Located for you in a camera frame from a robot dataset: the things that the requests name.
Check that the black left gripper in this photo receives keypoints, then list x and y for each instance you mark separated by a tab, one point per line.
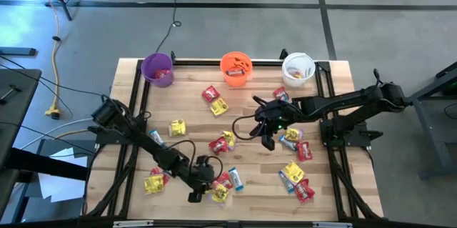
199	179

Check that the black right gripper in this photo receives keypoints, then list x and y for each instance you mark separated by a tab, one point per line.
277	115

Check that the yellow candy packet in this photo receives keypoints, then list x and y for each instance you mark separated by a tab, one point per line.
229	137
177	128
219	194
219	106
292	134
153	184
293	172
297	75

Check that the red Skittles candy packet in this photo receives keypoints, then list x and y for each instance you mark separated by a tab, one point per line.
225	181
304	191
155	171
210	94
218	146
161	74
304	152
279	93

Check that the blue white candy bar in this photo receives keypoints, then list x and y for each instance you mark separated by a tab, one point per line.
155	136
235	72
287	143
235	179
286	98
287	184

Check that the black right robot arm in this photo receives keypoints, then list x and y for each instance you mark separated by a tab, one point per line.
339	101

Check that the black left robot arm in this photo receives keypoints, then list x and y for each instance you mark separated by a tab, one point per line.
157	149

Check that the orange pumpkin face bucket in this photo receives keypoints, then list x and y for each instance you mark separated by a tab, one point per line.
235	80

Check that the white plastic bucket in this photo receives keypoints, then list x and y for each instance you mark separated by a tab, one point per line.
298	82

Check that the purple plastic bucket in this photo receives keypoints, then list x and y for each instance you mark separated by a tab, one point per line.
151	64

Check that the white paper sheets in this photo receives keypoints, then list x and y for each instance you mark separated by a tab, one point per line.
60	190

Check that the black table beam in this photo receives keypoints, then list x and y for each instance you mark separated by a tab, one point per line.
46	165

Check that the dark grey side table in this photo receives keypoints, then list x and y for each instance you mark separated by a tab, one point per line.
19	113

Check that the black flat stand foot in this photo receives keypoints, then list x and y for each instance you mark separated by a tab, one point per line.
18	51

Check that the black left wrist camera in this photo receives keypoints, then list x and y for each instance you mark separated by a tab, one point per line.
203	163

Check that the silver metal bracket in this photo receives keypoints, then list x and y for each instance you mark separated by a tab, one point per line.
332	225
133	224

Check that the dark grey table frame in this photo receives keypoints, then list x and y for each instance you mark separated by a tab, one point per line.
431	131

